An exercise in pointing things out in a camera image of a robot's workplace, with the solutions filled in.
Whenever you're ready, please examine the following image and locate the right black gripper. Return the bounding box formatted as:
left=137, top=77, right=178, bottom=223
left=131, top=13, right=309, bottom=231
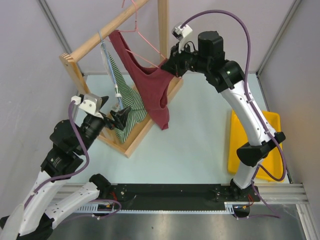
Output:
left=160, top=41, right=210, bottom=78

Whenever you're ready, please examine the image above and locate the red tank top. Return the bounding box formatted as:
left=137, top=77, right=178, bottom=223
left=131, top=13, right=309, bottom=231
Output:
left=109, top=30, right=174, bottom=130

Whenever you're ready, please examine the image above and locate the pink wire hanger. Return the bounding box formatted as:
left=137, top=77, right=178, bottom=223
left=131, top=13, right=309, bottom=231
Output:
left=119, top=0, right=166, bottom=68

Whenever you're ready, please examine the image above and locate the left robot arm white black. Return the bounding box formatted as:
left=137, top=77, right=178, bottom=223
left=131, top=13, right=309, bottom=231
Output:
left=0, top=94, right=131, bottom=240

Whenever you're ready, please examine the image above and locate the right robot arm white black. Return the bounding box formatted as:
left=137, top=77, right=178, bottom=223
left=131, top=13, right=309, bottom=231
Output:
left=161, top=28, right=286, bottom=201

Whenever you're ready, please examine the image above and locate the blue hanger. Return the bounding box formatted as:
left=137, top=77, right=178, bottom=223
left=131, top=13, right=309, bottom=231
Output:
left=98, top=30, right=124, bottom=110

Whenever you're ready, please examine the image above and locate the green striped garment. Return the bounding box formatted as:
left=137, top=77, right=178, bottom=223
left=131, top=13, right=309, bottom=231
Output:
left=108, top=53, right=147, bottom=144

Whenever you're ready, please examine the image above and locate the wooden clothes rack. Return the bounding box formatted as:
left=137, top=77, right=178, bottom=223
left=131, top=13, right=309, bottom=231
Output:
left=59, top=0, right=184, bottom=159

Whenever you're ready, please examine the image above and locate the yellow plastic tray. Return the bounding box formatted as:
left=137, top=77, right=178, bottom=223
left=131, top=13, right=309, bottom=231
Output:
left=227, top=111, right=283, bottom=179

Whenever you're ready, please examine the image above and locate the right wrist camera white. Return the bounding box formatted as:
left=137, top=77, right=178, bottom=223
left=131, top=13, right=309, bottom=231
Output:
left=171, top=23, right=193, bottom=54

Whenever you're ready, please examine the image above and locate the white cable duct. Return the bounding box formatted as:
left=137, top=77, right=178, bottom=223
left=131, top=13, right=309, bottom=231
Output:
left=75, top=202, right=234, bottom=215

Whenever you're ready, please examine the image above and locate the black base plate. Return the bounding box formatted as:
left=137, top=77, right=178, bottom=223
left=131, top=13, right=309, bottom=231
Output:
left=101, top=183, right=261, bottom=213

